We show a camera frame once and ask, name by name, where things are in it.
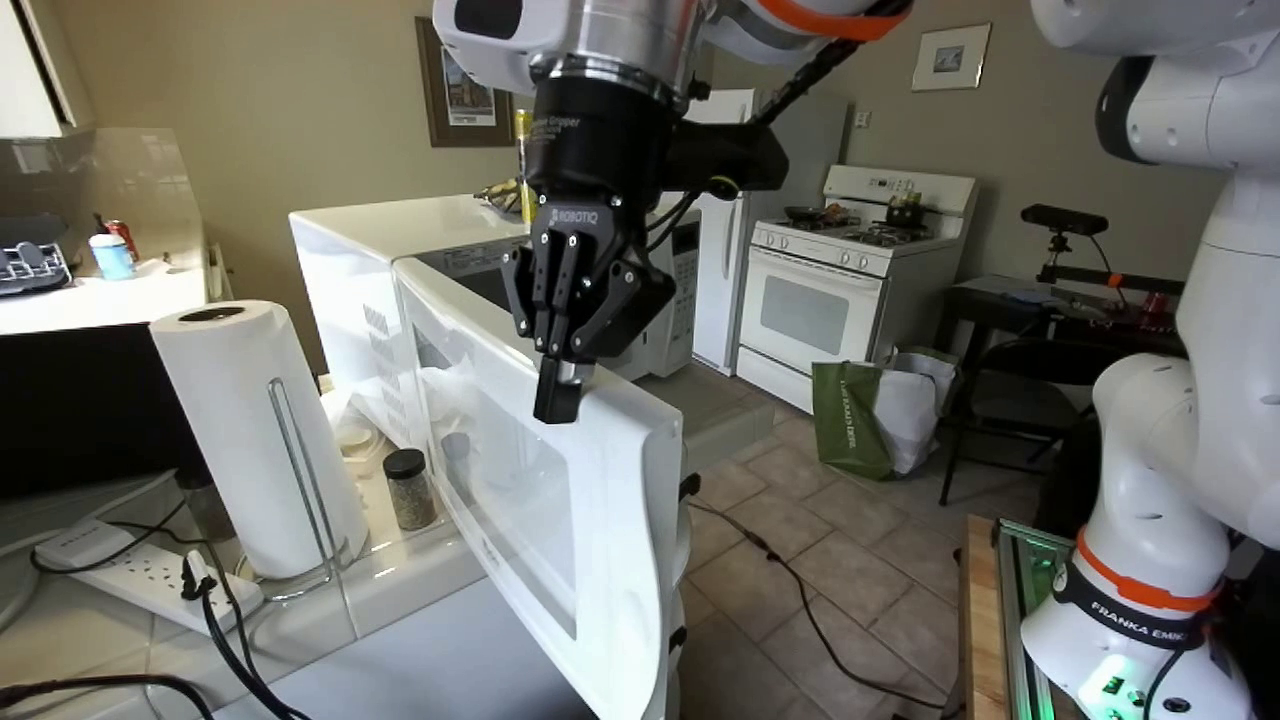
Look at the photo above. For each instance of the white microwave oven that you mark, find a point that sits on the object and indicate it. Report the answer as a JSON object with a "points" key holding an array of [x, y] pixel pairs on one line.
{"points": [[583, 522]]}

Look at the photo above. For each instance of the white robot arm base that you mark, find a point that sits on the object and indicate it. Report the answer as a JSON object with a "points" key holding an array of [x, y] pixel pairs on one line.
{"points": [[1190, 442]]}

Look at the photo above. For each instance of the small framed wall picture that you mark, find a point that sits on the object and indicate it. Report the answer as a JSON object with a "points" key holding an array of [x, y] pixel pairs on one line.
{"points": [[951, 59]]}

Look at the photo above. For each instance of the black folding table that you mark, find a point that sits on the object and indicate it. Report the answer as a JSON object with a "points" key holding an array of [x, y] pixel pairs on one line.
{"points": [[1032, 343]]}

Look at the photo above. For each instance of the white kitchen stove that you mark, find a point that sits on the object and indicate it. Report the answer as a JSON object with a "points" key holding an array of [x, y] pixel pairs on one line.
{"points": [[857, 290]]}

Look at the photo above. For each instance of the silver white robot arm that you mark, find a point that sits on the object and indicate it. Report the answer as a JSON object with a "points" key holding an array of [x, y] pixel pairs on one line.
{"points": [[649, 47]]}

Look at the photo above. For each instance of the white power strip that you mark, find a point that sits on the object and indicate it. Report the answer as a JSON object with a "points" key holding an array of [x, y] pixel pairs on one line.
{"points": [[145, 574]]}

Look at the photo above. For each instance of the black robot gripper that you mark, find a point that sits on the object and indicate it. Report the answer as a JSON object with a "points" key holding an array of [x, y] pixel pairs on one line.
{"points": [[596, 147]]}

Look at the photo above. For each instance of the white paper towel roll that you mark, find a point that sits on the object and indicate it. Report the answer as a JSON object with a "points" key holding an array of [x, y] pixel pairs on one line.
{"points": [[263, 429]]}

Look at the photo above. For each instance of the green shopping bag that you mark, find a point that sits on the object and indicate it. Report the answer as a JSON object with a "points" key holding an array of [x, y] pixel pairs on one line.
{"points": [[848, 433]]}

